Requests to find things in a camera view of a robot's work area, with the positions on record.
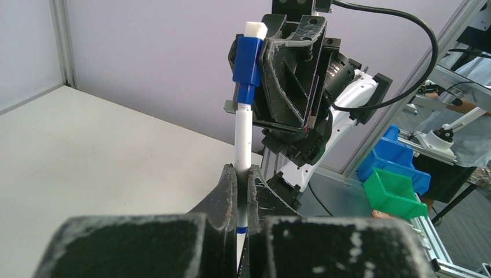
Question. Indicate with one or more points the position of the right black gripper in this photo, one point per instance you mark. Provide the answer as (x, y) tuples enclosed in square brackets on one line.
[(274, 64)]

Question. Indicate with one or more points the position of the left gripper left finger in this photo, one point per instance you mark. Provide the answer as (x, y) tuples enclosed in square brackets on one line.
[(220, 205)]

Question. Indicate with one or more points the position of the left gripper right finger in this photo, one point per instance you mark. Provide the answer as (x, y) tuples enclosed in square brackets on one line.
[(262, 201)]

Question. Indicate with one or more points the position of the blue pen cap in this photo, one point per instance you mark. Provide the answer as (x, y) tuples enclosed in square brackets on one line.
[(246, 72)]

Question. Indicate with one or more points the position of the white marker pen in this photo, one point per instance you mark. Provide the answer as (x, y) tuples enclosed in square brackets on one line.
[(242, 164)]

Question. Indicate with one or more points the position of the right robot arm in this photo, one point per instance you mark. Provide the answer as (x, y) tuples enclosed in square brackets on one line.
[(349, 91)]

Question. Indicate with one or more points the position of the green storage bin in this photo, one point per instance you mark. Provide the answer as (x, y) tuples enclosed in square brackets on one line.
[(393, 194)]

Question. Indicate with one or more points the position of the blue storage bin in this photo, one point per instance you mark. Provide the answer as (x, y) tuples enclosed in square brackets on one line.
[(391, 155)]

